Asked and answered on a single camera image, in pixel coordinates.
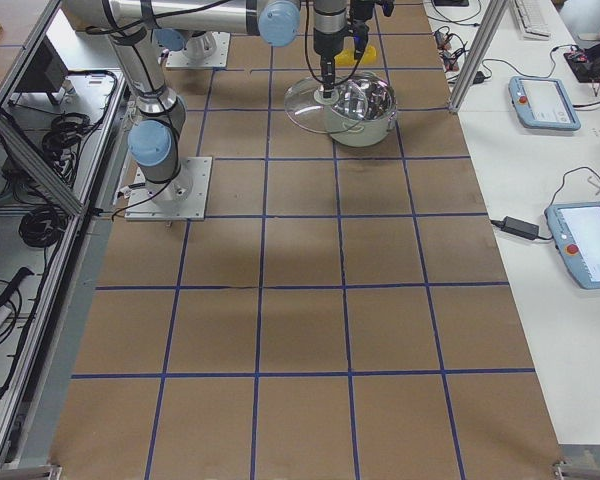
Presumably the teach pendant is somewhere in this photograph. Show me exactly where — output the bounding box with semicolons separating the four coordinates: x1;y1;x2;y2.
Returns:
544;201;600;290
508;76;581;132

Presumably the near teach pendant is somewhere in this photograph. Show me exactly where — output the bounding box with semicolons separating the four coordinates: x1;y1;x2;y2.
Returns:
544;201;600;290

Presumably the black power adapter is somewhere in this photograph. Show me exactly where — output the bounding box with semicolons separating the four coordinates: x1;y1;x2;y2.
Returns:
501;216;539;240

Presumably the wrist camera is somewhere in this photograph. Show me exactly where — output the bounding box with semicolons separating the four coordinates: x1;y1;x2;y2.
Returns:
351;19;369;61

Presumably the pale green steel pot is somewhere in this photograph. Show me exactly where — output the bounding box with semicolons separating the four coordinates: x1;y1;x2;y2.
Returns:
324;72;398;147

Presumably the small usb hub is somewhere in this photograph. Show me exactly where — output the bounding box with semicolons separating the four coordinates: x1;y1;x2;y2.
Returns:
433;27;451;50
439;49;464;72

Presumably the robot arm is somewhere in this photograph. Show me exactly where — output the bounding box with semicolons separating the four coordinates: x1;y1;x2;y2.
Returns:
62;0;368;117
141;1;394;61

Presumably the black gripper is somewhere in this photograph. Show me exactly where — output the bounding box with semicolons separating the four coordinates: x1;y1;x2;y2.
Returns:
350;0;395;14
320;55;336;99

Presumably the aluminium frame post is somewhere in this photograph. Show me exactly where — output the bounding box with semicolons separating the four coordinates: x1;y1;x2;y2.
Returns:
448;0;507;114

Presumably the far teach pendant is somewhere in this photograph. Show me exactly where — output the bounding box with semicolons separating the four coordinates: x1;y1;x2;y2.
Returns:
508;76;581;132

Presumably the glass pot lid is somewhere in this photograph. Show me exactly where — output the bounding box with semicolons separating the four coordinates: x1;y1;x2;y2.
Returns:
284;73;379;134

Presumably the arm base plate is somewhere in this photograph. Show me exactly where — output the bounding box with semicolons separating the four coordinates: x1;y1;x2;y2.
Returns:
165;30;231;70
123;157;213;221

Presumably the yellow corn cob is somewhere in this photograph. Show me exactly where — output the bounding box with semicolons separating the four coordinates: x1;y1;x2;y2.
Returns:
335;45;377;67

